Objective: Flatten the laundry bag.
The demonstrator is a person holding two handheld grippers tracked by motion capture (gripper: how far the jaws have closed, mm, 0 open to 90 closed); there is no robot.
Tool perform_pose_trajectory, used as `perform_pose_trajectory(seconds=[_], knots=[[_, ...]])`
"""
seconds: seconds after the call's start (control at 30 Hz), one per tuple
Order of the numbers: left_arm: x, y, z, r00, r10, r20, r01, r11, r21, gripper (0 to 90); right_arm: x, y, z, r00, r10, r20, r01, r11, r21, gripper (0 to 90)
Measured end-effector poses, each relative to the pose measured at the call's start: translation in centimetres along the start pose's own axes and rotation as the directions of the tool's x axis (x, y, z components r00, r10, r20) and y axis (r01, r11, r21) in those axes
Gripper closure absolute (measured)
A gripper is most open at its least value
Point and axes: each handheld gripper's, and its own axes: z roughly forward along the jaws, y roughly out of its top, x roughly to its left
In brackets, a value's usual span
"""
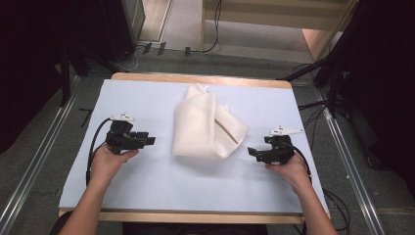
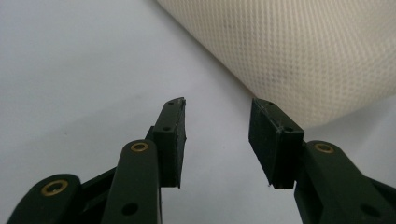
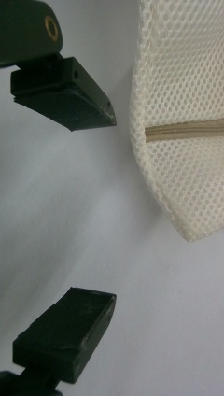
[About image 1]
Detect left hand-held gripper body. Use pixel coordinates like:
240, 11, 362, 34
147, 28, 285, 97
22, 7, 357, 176
105, 113, 138, 155

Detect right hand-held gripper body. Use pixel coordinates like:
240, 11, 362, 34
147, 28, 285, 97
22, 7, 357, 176
264, 125, 304, 165

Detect white mesh laundry bag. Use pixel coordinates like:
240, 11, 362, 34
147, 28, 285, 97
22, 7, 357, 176
171, 82, 249, 160

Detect person's right hand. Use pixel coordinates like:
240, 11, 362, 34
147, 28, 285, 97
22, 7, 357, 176
264, 152, 311, 194

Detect person's left hand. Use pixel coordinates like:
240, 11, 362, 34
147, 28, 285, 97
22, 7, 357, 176
89, 143, 140, 188

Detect light blue table mat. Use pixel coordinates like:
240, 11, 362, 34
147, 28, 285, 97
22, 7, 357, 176
58, 78, 329, 214

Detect wooden table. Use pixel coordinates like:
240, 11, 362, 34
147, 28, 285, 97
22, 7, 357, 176
58, 71, 331, 225

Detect black metal stand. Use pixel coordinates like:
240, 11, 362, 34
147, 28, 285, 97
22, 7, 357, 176
59, 45, 72, 108

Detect person's dark clothing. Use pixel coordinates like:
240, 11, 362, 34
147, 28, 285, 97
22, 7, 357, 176
121, 222, 269, 235

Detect grey cabinet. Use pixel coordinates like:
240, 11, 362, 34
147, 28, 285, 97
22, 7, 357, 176
101, 0, 147, 63

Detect black curtain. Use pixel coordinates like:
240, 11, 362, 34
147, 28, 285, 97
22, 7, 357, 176
339, 0, 415, 199
0, 0, 111, 155

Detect light wooden shelf unit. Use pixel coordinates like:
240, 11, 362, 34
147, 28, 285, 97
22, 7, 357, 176
200, 0, 360, 62

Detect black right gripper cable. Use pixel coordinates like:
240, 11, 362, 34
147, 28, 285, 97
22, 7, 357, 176
287, 143, 313, 184

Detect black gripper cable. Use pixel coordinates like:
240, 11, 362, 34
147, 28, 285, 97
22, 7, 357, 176
287, 143, 313, 184
85, 117, 114, 187

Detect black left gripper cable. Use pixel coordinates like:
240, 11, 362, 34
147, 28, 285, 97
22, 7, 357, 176
85, 117, 114, 187

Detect black floor cables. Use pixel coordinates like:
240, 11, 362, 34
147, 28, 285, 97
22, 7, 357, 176
297, 99, 328, 152

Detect metal floor rail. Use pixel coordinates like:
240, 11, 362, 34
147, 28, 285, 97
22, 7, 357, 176
0, 76, 80, 235
314, 87, 387, 235

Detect white floor cable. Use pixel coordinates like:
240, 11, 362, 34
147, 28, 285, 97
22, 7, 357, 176
115, 45, 145, 72

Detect looped black floor cable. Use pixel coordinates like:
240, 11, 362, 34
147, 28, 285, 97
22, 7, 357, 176
322, 188, 352, 235

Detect black hanging cable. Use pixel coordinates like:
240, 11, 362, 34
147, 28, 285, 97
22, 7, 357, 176
190, 0, 223, 54

